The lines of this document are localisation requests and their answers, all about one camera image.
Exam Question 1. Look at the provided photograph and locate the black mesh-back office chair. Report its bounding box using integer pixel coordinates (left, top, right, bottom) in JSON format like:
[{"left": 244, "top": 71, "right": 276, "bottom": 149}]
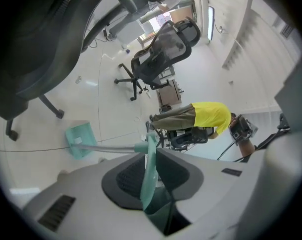
[{"left": 0, "top": 0, "right": 139, "bottom": 142}]

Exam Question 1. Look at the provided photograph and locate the white cabinet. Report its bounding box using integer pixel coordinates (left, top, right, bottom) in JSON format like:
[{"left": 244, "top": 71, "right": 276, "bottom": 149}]
[{"left": 120, "top": 18, "right": 146, "bottom": 45}]

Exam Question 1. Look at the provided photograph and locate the person's right forearm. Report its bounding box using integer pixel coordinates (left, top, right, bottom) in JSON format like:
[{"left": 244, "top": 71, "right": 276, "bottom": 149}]
[{"left": 238, "top": 139, "right": 257, "bottom": 163}]

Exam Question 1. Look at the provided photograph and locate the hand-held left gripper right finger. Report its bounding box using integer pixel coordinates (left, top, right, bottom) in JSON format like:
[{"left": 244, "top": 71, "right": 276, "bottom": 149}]
[{"left": 156, "top": 148, "right": 266, "bottom": 240}]

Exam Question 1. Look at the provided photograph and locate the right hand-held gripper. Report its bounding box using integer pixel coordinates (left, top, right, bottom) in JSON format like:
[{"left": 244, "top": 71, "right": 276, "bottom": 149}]
[{"left": 229, "top": 116, "right": 258, "bottom": 146}]

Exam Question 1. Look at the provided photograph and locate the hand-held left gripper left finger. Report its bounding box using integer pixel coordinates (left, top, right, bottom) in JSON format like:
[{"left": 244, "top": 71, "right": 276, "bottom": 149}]
[{"left": 22, "top": 153, "right": 166, "bottom": 240}]

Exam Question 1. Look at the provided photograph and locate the brown wooden cabinet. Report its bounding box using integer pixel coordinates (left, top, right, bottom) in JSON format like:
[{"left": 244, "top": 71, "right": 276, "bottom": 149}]
[{"left": 157, "top": 78, "right": 183, "bottom": 108}]

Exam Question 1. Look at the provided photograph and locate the ceiling light panel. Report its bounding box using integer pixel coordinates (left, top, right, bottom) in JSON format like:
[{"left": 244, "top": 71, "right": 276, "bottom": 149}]
[{"left": 207, "top": 5, "right": 216, "bottom": 44}]

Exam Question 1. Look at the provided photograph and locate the green long-handled dustpan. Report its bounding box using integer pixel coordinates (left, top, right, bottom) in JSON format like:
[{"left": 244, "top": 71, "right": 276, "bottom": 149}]
[{"left": 65, "top": 122, "right": 166, "bottom": 215}]

